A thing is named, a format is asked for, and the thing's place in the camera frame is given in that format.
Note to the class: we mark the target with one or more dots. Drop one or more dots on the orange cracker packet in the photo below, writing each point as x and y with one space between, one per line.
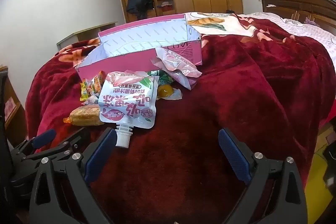
84 115

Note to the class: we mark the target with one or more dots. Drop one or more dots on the red floral blanket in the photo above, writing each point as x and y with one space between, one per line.
236 95

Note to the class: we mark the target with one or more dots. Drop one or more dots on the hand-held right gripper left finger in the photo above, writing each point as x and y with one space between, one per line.
101 155

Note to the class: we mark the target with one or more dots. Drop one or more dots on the yellow mat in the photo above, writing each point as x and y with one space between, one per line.
317 187

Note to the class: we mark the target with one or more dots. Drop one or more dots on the low shelf unit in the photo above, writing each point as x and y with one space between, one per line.
86 32

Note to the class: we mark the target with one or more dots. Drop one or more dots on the orange jelly cup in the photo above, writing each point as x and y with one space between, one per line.
165 91

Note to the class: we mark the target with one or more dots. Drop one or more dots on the orange green snack packet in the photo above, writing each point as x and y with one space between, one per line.
91 86
99 79

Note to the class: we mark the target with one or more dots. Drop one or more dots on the brown snack packet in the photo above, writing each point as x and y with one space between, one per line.
90 100

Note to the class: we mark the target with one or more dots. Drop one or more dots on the dark wooden headboard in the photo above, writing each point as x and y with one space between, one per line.
302 1

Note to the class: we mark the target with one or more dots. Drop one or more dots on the purple cloth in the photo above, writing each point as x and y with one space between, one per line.
311 22

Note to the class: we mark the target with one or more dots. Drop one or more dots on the pink checked bed sheet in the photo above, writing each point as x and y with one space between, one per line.
302 29

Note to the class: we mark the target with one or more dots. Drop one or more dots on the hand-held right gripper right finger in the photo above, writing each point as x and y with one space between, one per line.
233 158

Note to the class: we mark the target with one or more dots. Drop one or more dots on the white pink jelly drink pouch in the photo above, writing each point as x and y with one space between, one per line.
128 100
173 64

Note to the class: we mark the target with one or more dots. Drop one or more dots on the wooden side cabinet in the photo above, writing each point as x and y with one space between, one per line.
11 108

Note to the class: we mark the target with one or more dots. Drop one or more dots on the pink cardboard box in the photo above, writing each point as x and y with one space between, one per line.
126 64

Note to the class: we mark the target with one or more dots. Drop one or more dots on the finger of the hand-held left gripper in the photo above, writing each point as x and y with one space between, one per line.
74 138
44 136

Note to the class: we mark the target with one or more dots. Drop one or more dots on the black bag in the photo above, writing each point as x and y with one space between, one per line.
229 11

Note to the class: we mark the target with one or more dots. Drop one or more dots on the white paper slip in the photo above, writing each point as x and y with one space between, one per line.
271 6

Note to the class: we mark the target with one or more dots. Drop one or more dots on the folded clothes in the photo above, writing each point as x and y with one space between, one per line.
164 5

